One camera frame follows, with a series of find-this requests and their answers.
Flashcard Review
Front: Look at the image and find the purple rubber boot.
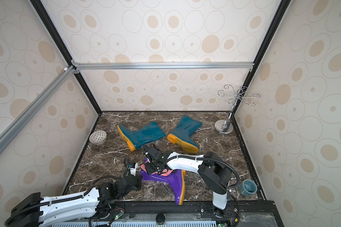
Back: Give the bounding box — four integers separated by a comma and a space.
140, 164, 186, 205

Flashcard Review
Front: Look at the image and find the teal rubber boot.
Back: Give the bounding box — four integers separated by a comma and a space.
167, 115, 202, 153
117, 122, 166, 151

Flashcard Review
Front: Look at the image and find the pink microfiber cloth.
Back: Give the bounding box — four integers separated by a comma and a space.
157, 169, 175, 176

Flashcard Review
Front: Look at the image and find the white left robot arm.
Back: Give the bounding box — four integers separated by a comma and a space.
4, 175, 142, 227

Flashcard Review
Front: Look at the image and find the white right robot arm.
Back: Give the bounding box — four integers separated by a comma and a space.
141, 145, 241, 210

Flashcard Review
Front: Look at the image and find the patterned black white bowl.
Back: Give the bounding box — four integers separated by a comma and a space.
89, 130, 107, 145

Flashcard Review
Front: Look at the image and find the chrome mug tree stand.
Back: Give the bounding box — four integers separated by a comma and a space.
214, 84, 261, 135

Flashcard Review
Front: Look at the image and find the teal cup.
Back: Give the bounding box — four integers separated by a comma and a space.
238, 179, 258, 197

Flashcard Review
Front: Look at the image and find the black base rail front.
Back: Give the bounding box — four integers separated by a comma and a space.
110, 201, 280, 220

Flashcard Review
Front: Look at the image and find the horizontal aluminium rail back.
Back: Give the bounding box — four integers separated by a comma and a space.
74, 61, 254, 70

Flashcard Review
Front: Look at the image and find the diagonal aluminium rail left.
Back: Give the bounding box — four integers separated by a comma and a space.
0, 66, 74, 154

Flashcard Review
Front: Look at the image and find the black corner frame post left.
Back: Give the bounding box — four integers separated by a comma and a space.
30, 0, 102, 115

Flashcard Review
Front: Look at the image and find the black corner frame post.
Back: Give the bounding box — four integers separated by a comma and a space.
30, 0, 102, 115
241, 0, 291, 97

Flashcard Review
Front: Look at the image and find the black corner frame post right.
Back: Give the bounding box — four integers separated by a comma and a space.
241, 0, 291, 97

